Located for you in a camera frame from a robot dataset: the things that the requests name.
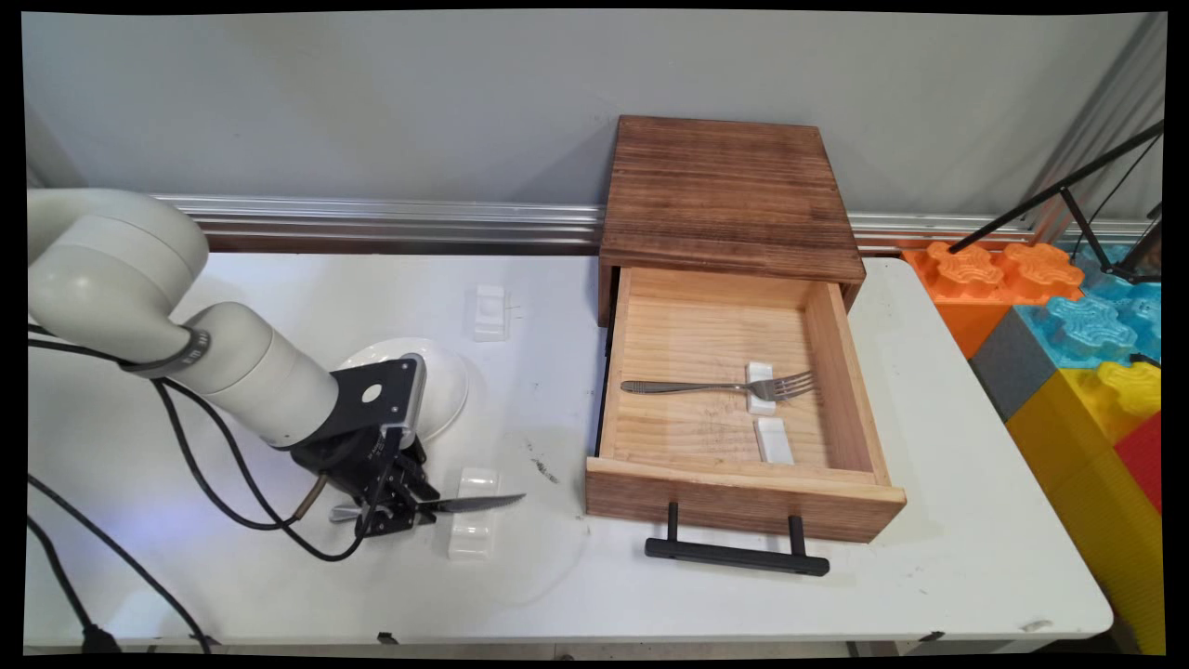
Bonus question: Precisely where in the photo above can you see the thin black labelled cable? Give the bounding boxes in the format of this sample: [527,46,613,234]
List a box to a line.
[26,327,410,653]

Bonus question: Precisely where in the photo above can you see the grey foam block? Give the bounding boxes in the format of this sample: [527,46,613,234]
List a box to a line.
[968,306,1061,425]

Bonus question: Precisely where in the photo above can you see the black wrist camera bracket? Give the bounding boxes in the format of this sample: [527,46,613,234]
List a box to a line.
[320,353,429,439]

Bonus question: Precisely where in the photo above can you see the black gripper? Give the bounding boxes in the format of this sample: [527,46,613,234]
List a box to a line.
[289,425,443,541]

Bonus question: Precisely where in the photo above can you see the silver metal fork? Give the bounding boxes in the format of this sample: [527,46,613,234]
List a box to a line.
[620,371,817,403]

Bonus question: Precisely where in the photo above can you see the white cutlery rest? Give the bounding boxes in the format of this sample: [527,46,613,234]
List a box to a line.
[745,361,777,416]
[753,416,796,466]

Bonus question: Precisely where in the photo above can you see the orange foam block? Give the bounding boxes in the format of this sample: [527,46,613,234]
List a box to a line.
[902,239,1087,360]

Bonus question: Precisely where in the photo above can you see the silver metal knife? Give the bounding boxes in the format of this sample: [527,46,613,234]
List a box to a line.
[329,492,528,525]

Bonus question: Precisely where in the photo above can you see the red smooth foam block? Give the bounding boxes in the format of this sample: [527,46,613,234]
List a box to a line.
[1114,413,1165,515]

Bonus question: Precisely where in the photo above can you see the blue foam block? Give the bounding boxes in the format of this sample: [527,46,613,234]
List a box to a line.
[1013,243,1164,370]

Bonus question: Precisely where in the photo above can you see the black drawer handle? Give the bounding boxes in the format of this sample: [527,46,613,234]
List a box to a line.
[643,502,830,579]

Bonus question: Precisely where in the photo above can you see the light wooden drawer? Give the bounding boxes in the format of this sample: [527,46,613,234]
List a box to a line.
[583,268,908,545]

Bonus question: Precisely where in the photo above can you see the white round plate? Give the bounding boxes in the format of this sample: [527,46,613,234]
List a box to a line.
[336,336,469,445]

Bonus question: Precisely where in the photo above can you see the black tripod stand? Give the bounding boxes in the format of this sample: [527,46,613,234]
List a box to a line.
[947,120,1166,285]

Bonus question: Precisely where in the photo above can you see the dark wooden drawer cabinet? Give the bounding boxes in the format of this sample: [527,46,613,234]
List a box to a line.
[597,114,868,328]

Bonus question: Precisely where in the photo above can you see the large clear cutlery rest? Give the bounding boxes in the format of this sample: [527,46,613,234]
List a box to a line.
[446,466,503,560]

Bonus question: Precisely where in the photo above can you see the grey curtain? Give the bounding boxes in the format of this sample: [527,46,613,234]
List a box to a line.
[1026,13,1168,244]

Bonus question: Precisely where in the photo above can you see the thick black cable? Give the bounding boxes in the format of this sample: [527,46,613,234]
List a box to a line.
[26,327,328,655]

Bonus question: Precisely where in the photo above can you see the small clear cutlery rest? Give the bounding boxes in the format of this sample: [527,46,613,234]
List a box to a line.
[471,284,511,344]

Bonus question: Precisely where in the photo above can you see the aluminium wall rail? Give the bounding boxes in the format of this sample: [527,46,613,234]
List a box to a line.
[151,192,1158,256]

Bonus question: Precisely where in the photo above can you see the black arm cable strap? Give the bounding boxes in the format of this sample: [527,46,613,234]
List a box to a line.
[119,324,214,375]

